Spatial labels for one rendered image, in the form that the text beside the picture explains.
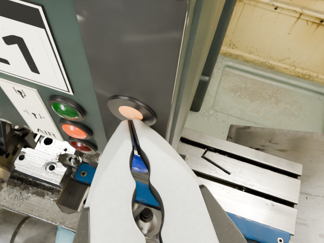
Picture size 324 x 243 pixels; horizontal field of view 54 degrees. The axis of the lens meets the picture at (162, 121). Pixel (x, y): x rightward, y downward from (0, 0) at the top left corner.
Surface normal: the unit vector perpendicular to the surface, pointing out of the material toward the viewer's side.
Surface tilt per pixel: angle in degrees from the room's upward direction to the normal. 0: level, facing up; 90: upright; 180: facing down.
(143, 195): 0
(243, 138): 24
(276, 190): 0
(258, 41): 90
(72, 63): 90
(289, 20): 90
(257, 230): 0
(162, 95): 90
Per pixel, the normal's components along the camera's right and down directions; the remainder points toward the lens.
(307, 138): -0.35, -0.53
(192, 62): 0.76, 0.60
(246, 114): 0.06, -0.45
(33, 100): -0.31, 0.84
